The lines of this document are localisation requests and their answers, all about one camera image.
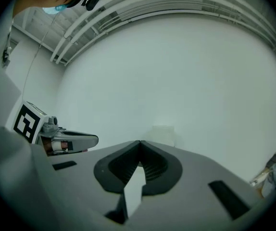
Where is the blue face mask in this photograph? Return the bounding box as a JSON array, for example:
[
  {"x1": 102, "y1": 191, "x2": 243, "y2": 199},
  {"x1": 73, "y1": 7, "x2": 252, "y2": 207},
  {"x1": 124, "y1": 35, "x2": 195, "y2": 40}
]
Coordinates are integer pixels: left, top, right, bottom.
[{"x1": 42, "y1": 5, "x2": 68, "y2": 15}]

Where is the person's left hand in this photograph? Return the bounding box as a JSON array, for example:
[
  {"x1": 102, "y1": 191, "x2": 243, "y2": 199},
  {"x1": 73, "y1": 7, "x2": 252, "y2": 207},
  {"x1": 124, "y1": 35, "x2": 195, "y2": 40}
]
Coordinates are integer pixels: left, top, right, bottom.
[{"x1": 43, "y1": 138, "x2": 69, "y2": 155}]

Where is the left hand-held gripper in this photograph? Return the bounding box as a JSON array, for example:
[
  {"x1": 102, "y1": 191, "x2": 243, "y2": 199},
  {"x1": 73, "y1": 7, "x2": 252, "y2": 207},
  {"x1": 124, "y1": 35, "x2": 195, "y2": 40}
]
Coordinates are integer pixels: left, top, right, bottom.
[{"x1": 13, "y1": 101, "x2": 100, "y2": 157}]

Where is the grey crumpled cloth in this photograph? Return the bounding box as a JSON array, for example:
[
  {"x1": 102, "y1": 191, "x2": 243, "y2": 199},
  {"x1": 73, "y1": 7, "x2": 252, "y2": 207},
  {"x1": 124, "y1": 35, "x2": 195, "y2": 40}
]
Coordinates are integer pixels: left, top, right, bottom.
[{"x1": 262, "y1": 162, "x2": 276, "y2": 197}]

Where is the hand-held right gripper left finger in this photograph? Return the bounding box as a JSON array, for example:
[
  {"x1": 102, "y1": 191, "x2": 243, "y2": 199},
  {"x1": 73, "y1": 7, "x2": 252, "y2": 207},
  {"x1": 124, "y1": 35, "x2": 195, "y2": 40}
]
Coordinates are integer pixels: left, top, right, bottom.
[{"x1": 31, "y1": 140, "x2": 141, "y2": 231}]

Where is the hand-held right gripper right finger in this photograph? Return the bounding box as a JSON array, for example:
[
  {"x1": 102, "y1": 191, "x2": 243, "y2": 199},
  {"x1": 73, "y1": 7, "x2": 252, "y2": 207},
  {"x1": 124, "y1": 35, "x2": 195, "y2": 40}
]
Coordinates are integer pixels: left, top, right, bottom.
[{"x1": 127, "y1": 140, "x2": 266, "y2": 231}]

